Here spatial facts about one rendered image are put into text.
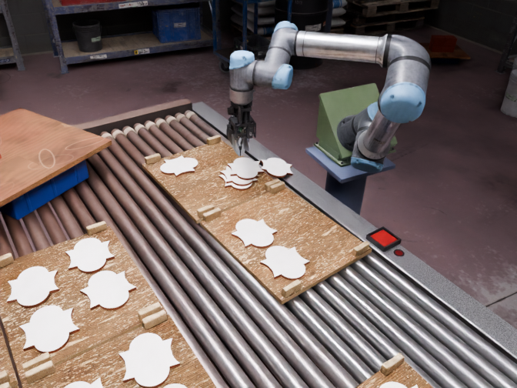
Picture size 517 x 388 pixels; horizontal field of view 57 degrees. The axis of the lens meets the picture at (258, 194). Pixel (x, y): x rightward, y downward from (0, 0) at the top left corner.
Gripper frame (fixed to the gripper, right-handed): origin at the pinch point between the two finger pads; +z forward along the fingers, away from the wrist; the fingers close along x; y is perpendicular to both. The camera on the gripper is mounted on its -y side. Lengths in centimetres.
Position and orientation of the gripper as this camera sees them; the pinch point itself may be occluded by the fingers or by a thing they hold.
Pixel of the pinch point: (239, 151)
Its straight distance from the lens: 166.1
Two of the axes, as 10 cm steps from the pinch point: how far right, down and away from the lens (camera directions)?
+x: 9.5, -1.6, 2.6
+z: -0.3, 8.2, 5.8
